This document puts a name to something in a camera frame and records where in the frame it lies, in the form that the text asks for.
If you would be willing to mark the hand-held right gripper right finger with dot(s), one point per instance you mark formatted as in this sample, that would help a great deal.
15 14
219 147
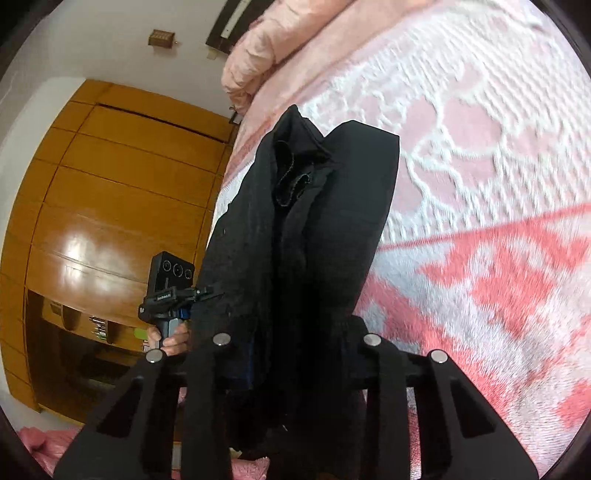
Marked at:
388 378

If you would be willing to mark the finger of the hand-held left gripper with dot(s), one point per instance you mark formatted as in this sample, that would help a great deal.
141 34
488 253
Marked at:
207 293

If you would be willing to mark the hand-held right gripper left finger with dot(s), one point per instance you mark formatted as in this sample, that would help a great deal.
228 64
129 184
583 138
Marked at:
217 369

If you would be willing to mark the black pants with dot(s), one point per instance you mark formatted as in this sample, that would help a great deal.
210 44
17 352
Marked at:
300 240

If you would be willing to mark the person's left hand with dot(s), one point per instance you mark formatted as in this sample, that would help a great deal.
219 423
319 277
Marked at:
174 341

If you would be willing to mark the wooden wardrobe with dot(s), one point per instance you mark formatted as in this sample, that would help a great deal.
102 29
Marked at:
115 184

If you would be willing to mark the pink cloth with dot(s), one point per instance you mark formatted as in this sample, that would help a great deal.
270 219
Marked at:
48 450

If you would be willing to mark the pink plush bed sheet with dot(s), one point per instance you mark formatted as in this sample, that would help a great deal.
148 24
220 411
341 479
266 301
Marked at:
295 83

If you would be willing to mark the pink plush quilt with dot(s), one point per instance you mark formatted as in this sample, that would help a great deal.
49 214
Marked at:
268 50

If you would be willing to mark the dark wooden headboard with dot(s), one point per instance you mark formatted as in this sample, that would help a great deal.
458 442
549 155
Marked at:
226 25

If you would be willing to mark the pink white floral blanket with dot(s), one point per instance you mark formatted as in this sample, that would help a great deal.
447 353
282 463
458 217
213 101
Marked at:
461 115

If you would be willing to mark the bedside wall socket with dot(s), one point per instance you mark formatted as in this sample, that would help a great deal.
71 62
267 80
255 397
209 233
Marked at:
235 116

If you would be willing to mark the brown wall switch box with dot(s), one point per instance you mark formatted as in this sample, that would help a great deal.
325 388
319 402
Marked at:
160 38

